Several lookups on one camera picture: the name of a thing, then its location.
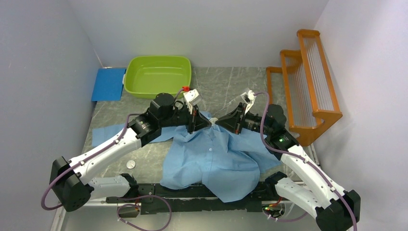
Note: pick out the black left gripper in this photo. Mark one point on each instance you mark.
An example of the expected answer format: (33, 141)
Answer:
(197, 121)

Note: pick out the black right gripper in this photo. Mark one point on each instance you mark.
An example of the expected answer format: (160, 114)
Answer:
(233, 122)

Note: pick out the light blue button shirt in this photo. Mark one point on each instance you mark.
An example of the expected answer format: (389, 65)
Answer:
(229, 165)

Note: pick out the green plastic basin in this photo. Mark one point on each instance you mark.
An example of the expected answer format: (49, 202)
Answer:
(147, 76)

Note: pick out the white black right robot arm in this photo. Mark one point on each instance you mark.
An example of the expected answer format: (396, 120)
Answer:
(332, 207)

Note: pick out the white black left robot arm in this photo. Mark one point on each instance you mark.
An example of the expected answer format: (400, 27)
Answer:
(74, 181)

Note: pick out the orange wooden rack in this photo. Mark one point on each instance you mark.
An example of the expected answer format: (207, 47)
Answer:
(312, 104)

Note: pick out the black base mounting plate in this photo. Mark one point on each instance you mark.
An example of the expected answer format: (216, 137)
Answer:
(195, 198)

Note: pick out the blue flat board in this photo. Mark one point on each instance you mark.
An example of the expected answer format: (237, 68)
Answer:
(108, 84)

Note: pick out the aluminium frame rails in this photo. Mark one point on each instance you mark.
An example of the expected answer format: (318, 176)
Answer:
(277, 211)

